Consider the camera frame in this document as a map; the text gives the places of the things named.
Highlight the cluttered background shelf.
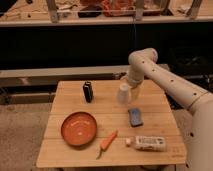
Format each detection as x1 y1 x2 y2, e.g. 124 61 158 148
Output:
0 0 213 27

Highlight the black rectangular box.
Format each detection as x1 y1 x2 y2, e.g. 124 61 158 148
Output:
83 81 93 103

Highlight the orange toy carrot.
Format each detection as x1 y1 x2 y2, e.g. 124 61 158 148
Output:
96 131 118 159

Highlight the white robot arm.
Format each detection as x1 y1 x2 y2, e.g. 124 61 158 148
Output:
127 48 213 171

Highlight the grey metal rail beam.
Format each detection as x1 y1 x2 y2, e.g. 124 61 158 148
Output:
0 63 171 88

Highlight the wooden table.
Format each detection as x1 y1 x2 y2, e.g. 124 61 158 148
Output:
37 80 187 168

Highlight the clear plastic bottle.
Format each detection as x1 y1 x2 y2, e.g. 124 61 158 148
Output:
125 136 166 152

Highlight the orange round plate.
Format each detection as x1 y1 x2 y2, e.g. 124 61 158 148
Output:
61 112 97 147

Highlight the blue eraser sponge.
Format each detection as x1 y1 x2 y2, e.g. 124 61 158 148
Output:
128 108 143 127

